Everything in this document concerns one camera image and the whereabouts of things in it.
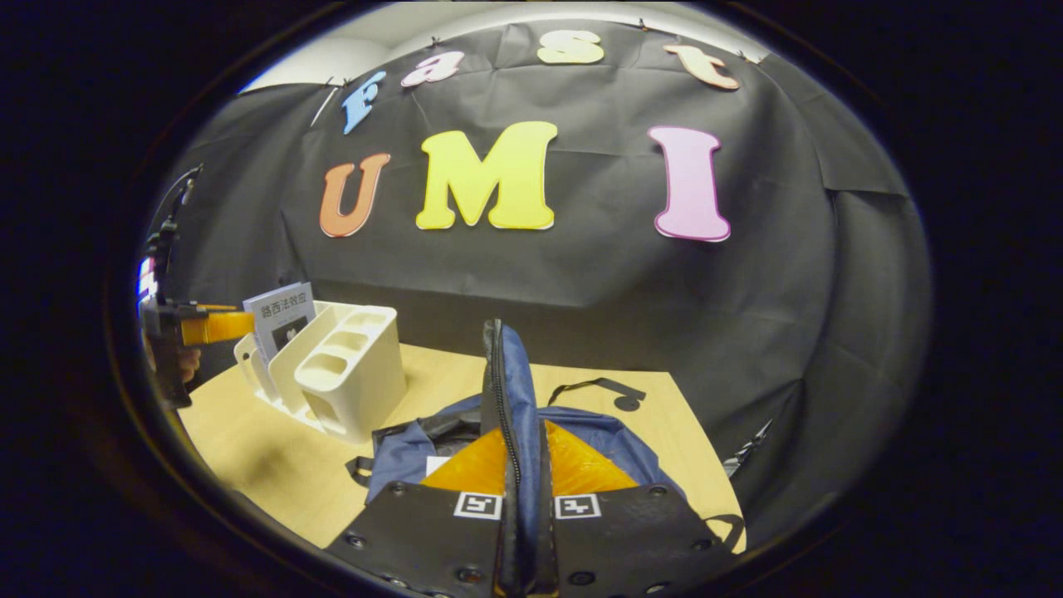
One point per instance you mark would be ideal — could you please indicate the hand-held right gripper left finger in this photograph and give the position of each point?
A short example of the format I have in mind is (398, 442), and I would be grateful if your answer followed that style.
(415, 540)

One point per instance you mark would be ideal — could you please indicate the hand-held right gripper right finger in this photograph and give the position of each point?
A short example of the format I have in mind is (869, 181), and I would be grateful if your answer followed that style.
(631, 540)

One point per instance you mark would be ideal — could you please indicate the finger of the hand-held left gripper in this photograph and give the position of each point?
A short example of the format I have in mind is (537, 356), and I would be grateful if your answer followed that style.
(220, 326)

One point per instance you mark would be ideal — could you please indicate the pale lavender book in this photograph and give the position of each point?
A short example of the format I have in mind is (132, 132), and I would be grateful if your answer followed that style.
(278, 311)

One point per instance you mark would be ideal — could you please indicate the cream plastic bookshelf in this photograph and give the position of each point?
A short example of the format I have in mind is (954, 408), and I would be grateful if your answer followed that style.
(365, 382)

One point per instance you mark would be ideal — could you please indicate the blue schoolbag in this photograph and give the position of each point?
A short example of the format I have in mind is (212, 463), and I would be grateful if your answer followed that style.
(515, 374)

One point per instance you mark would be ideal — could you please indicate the small bright screen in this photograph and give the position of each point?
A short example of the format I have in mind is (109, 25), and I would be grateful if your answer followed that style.
(147, 282)

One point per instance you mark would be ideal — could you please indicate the dark metal clip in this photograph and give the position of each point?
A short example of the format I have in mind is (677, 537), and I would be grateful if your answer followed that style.
(746, 450)

